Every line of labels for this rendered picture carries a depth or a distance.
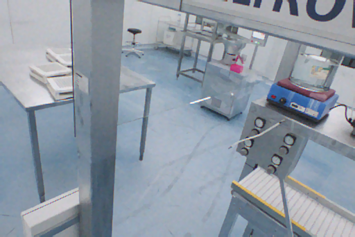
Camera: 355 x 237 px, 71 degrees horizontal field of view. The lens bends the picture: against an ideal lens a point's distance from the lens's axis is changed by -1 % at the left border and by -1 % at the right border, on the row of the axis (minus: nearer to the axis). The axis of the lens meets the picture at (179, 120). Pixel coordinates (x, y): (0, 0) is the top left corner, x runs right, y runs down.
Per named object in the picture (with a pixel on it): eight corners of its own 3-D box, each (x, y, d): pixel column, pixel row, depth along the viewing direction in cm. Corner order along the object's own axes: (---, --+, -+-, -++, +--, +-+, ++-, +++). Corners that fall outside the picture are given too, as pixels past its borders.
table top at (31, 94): (-31, 48, 242) (-32, 45, 240) (77, 44, 317) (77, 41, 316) (26, 112, 158) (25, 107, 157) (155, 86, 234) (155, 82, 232)
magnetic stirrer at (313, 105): (262, 102, 95) (270, 80, 91) (283, 93, 110) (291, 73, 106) (315, 125, 84) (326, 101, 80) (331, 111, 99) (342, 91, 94)
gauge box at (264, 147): (235, 151, 105) (249, 108, 96) (247, 143, 112) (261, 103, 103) (283, 180, 93) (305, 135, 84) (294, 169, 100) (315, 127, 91)
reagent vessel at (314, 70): (280, 81, 92) (299, 28, 83) (295, 75, 103) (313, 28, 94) (322, 96, 84) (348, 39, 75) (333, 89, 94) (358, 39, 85)
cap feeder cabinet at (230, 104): (196, 107, 419) (206, 62, 384) (214, 99, 461) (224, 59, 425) (229, 123, 388) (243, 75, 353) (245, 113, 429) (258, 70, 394)
